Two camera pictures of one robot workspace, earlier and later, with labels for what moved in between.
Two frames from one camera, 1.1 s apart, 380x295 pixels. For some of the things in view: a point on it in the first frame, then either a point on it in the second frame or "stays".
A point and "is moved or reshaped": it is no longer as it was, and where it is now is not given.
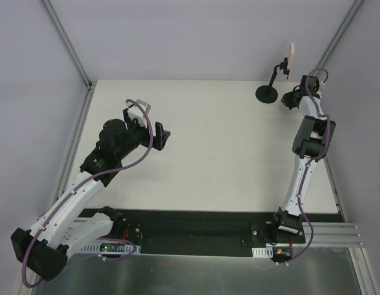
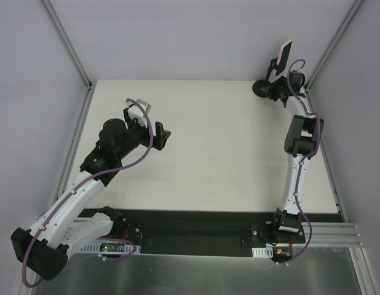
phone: [291, 56] is moved or reshaped
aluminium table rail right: [344, 235] stays
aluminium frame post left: [90, 85] stays
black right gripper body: [288, 99] to [273, 89]
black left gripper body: [157, 136] stays
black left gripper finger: [162, 135] stays
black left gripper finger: [126, 117] stays
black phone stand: [267, 94] is moved or reshaped
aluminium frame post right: [337, 35] stays
